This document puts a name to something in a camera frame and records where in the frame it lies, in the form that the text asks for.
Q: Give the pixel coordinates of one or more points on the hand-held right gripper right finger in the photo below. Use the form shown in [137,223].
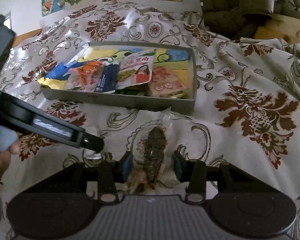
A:
[178,166]

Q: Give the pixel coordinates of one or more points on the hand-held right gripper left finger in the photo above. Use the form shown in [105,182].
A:
[127,167]

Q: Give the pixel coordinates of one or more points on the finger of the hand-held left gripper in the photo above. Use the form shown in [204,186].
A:
[93,142]

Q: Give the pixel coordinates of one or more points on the clear packet of dark food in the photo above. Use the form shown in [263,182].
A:
[153,152]

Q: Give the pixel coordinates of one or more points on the grey tray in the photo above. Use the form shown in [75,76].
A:
[120,102]

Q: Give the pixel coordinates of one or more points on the dark blue snack packet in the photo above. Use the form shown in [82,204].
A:
[106,80]

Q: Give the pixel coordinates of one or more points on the orange sausage ball packet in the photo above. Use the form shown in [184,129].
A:
[86,74]

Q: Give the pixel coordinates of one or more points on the food photo snack packet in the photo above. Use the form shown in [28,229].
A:
[137,70]

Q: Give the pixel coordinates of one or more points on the pink red snack packet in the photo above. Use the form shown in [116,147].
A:
[165,82]

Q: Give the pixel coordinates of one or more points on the person's left hand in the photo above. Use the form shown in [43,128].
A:
[0,166]

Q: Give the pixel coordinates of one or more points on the blue white wrapper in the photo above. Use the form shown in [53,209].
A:
[55,71]

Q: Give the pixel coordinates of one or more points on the painted cartoon tray liner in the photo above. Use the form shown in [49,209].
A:
[175,58]

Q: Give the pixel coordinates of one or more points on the floral printed blanket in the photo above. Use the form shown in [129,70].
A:
[252,85]

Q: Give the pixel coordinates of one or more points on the green quilted jacket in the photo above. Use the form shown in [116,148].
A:
[240,2]

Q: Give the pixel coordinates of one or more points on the wooden bed rail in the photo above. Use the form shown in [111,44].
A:
[27,35]

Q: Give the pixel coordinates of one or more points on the wooden bed frame board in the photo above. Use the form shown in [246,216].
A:
[282,30]

